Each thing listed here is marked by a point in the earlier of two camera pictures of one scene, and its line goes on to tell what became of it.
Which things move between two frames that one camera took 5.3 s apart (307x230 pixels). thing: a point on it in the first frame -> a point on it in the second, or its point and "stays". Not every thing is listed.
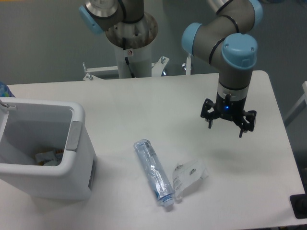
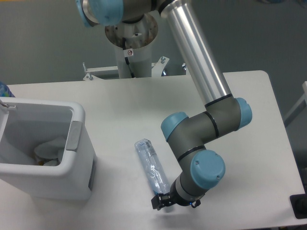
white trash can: (27, 125) stays
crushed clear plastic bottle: (156, 174) stays
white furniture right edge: (300, 108) stays
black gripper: (232, 109) -> (161, 200)
